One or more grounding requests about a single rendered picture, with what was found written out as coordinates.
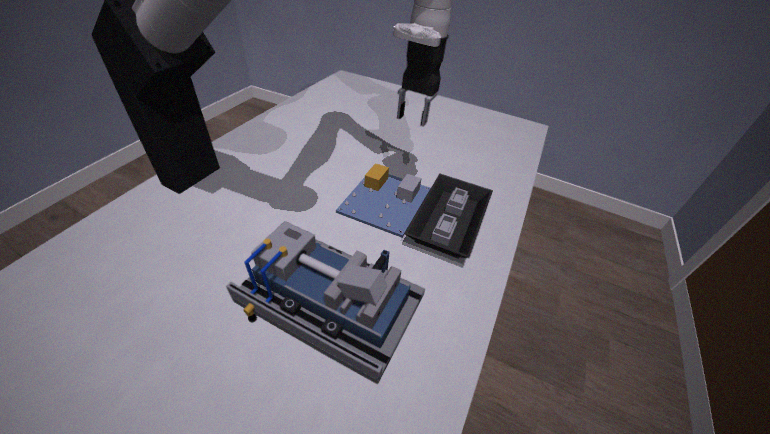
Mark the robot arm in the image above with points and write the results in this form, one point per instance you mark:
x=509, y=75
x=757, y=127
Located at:
x=173, y=25

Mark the yellow brass block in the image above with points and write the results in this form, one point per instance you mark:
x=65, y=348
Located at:
x=376, y=177

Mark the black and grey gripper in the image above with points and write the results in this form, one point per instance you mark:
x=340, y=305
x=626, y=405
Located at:
x=424, y=47

